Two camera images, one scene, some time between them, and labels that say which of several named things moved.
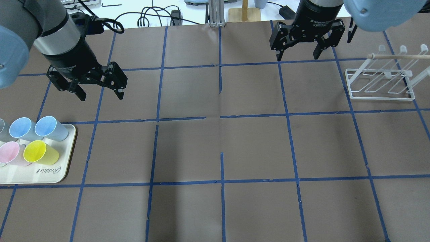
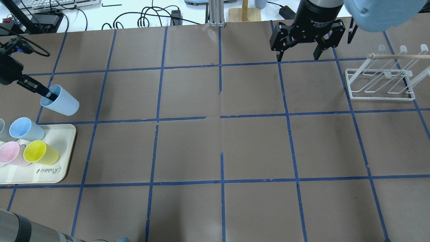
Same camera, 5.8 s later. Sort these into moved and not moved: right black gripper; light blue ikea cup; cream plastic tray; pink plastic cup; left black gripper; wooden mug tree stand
Moved: left black gripper; light blue ikea cup
Not moved: right black gripper; wooden mug tree stand; pink plastic cup; cream plastic tray
